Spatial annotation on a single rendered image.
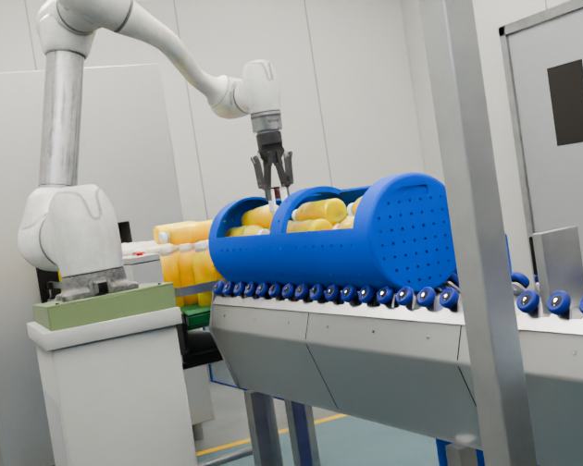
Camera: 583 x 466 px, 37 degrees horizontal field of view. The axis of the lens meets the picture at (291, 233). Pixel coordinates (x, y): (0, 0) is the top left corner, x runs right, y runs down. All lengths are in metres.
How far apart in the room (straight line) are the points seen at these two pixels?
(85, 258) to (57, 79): 0.55
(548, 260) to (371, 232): 0.45
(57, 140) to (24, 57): 4.56
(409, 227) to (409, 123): 5.93
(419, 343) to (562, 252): 0.38
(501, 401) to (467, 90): 0.48
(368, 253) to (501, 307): 0.64
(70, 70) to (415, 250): 1.04
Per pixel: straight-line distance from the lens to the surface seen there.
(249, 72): 2.57
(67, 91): 2.43
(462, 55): 1.39
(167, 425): 2.14
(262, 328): 2.52
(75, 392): 2.08
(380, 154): 7.78
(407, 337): 1.95
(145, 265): 2.83
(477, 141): 1.39
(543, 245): 1.72
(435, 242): 2.09
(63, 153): 2.38
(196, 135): 7.12
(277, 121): 2.56
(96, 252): 2.13
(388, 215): 2.01
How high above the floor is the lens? 1.23
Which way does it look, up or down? 3 degrees down
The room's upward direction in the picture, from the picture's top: 9 degrees counter-clockwise
